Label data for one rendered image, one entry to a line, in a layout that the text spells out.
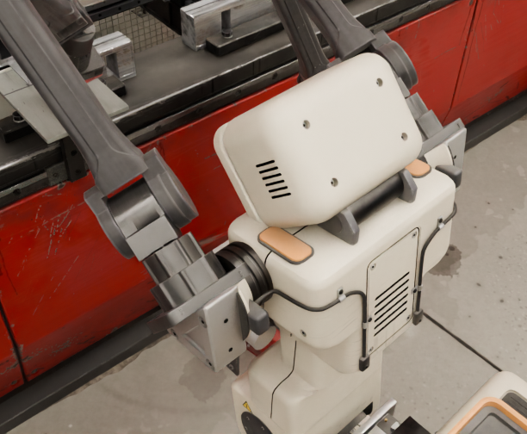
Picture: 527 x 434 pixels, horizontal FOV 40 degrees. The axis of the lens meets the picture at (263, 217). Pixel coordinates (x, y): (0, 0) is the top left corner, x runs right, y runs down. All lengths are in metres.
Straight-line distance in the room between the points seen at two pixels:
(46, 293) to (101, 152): 1.05
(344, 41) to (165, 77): 0.74
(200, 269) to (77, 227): 0.97
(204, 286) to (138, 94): 0.96
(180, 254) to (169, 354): 1.44
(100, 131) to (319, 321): 0.34
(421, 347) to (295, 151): 1.60
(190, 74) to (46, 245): 0.53
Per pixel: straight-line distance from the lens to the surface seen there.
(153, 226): 0.84
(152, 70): 1.80
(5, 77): 1.61
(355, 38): 1.13
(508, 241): 2.72
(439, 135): 1.07
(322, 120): 0.81
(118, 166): 0.85
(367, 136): 0.85
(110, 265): 1.92
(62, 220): 1.74
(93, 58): 1.43
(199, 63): 1.82
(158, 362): 2.25
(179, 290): 0.83
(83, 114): 0.84
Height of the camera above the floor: 1.85
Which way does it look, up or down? 45 degrees down
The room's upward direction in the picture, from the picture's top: 2 degrees clockwise
